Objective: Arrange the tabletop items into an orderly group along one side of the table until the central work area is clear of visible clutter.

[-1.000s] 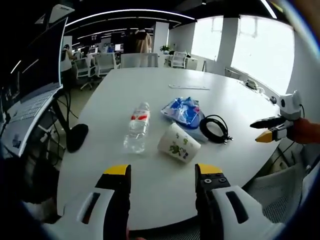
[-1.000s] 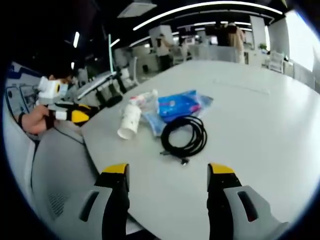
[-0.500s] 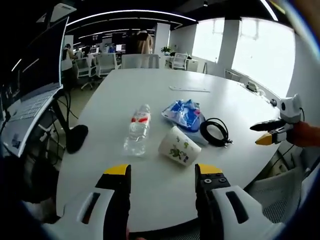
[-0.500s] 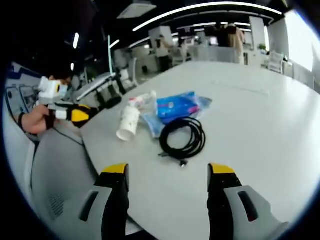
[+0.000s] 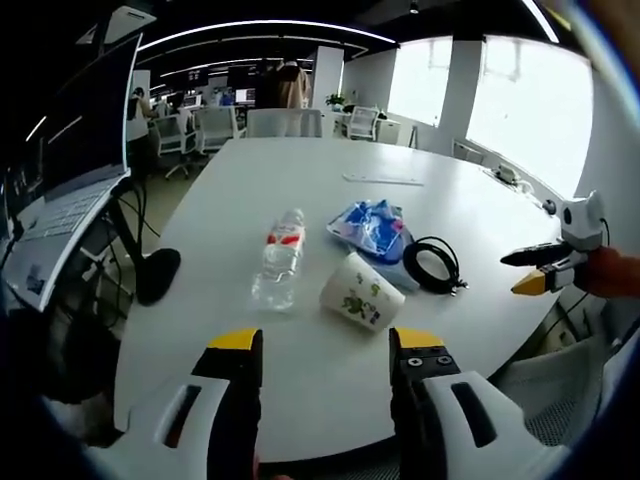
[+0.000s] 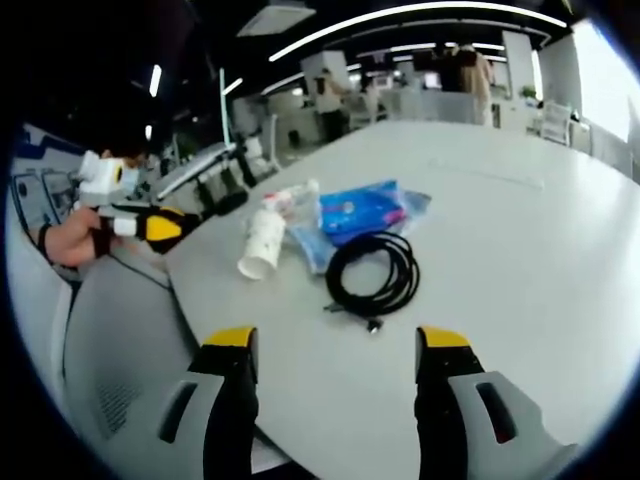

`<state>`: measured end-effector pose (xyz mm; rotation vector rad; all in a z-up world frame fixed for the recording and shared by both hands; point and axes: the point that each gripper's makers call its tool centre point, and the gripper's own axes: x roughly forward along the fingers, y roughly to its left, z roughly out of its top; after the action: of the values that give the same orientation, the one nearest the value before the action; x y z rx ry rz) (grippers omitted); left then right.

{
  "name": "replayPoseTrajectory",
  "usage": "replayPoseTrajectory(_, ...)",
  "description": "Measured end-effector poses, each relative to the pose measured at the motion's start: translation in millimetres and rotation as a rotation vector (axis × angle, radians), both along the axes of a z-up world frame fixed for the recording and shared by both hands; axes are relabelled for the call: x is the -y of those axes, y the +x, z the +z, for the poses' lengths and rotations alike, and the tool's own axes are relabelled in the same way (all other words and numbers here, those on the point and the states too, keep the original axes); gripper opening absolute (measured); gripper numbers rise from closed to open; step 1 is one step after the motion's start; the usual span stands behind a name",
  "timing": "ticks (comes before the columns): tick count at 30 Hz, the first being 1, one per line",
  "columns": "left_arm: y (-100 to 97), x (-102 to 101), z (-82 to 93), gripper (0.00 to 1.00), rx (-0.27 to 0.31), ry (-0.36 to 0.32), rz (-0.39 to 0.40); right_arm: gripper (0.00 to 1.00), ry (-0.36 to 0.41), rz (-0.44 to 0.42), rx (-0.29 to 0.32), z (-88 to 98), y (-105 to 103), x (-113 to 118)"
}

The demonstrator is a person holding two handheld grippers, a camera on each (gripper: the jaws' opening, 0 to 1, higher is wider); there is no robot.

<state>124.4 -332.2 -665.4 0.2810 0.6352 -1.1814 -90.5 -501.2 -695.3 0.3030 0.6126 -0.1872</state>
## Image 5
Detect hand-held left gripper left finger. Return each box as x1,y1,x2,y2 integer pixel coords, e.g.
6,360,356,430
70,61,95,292
127,327,264,480

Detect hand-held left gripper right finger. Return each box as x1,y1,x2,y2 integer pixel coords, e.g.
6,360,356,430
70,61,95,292
388,326,556,480

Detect black cable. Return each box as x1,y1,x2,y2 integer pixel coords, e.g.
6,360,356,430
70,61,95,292
402,235,470,297

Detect white printed paper cup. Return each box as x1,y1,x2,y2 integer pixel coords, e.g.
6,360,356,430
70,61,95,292
319,250,407,334

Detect clear plastic water bottle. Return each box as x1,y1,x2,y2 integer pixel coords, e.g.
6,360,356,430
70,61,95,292
249,208,308,313

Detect blue plastic bag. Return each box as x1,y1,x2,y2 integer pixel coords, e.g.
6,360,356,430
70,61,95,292
325,198,422,292

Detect white power adapter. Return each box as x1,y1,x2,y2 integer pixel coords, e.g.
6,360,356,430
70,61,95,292
491,163,532,194

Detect white table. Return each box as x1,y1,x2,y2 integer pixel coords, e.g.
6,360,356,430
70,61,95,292
112,136,577,464

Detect white mesh office chair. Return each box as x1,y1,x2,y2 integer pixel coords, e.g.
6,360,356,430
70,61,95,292
246,107,324,140
346,106,380,142
493,337,627,448
149,113,208,181

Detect white flat strip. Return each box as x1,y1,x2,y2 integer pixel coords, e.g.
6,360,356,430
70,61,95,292
342,171,426,188

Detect open silver laptop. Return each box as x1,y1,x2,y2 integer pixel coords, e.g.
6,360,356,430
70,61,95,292
0,33,147,312

